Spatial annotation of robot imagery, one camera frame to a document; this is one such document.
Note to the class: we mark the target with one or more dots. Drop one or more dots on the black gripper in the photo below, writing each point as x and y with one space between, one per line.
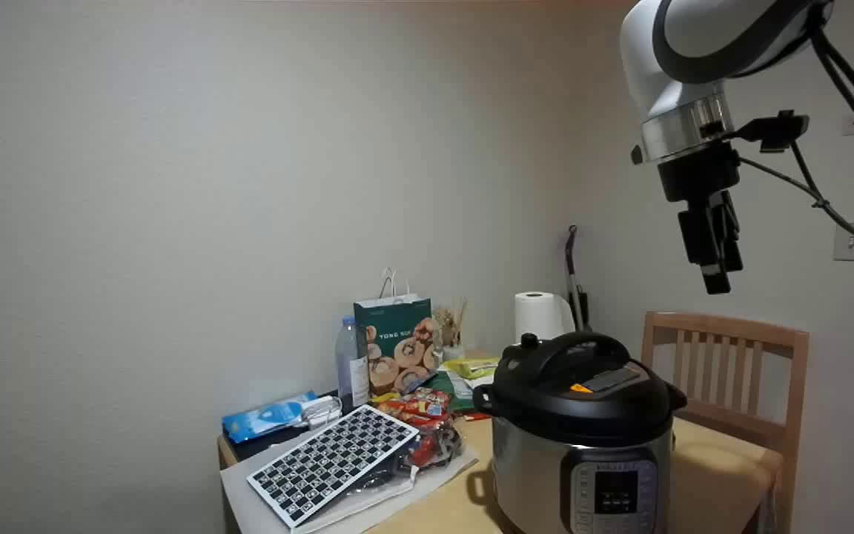
699 175

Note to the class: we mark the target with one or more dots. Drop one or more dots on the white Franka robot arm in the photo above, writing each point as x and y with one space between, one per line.
673 61

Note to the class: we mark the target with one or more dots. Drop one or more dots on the stainless rice cooker body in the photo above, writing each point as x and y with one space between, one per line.
534 475

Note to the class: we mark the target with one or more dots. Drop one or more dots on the black leaning pole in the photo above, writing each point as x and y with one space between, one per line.
573 278

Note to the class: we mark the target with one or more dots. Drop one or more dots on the wooden slatted chair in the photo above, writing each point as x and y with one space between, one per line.
743 426

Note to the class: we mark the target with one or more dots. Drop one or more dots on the white paper towel roll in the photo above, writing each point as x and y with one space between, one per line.
541 315

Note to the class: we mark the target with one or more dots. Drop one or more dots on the reed sticks in jar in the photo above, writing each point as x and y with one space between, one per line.
455 327

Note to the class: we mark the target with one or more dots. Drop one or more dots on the yellow green snack bag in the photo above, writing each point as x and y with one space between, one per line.
472 373

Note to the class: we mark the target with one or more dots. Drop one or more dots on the green printed paper bag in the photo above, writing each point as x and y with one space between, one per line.
393 342

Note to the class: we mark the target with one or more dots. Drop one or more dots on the red snack bag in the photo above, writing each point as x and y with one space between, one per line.
432 432

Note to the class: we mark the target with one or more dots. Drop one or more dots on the clear plastic water bottle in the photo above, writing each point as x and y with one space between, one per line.
352 373

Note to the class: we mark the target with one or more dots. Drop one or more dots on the black white checkerboard board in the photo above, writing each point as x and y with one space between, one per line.
332 460

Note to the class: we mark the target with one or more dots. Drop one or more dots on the blue plastic package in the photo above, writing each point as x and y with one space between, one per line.
264 420

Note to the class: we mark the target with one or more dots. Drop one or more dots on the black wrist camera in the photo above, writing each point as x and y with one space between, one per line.
774 129

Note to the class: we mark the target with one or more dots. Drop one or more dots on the white wall switch plate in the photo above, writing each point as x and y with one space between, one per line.
848 247

